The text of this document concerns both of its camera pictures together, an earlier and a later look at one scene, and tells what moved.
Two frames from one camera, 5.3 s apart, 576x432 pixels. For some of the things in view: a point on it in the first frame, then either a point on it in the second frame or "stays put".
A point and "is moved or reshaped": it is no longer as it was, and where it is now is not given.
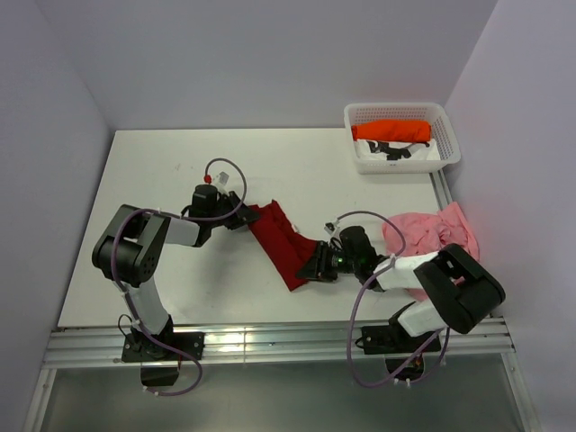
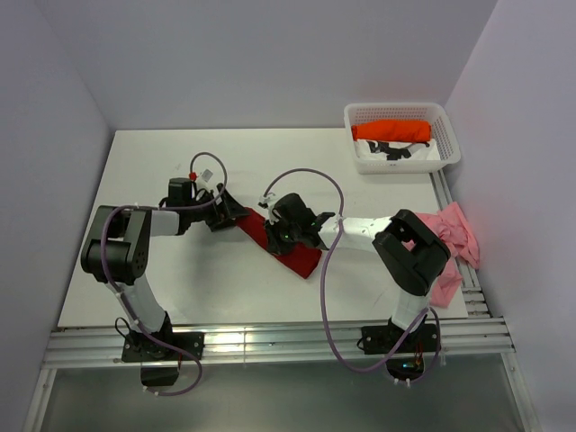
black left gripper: [244, 215] -> [223, 213]
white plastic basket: [442, 130] stays put
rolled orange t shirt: [395, 130] stays put
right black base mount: [397, 346] stays put
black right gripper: [318, 266] -> [276, 245]
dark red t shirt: [288, 248] is moved or reshaped
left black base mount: [139, 347] stays put
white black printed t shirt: [393, 150] stays put
